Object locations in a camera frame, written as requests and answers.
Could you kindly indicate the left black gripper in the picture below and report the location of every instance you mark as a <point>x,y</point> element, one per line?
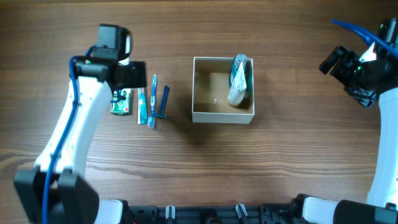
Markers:
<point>134,74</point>

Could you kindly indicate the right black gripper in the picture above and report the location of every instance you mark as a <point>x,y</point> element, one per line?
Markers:
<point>344,68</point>

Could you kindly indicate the green soap box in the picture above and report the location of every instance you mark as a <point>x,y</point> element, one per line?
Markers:
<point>123,107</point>

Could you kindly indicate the teal toothpaste tube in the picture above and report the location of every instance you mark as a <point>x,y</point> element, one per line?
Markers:
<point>142,116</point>

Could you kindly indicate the teal mouthwash bottle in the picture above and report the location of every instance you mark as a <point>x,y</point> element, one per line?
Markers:
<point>237,61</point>

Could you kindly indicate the white lotion tube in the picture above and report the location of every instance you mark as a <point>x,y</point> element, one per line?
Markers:
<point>237,89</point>

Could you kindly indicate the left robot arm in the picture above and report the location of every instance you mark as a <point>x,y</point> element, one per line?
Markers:
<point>55,189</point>

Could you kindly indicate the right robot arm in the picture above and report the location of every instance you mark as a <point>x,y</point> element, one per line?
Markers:
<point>370,79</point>

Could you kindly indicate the blue white toothbrush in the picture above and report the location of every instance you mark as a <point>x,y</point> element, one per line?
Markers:
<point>151,118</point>

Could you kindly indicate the blue disposable razor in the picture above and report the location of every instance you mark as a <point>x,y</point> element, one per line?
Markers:
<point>161,113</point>

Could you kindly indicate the white square cardboard box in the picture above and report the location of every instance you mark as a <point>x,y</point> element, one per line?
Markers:
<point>210,88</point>

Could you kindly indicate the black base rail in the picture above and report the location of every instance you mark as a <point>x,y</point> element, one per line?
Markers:
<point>261,214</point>

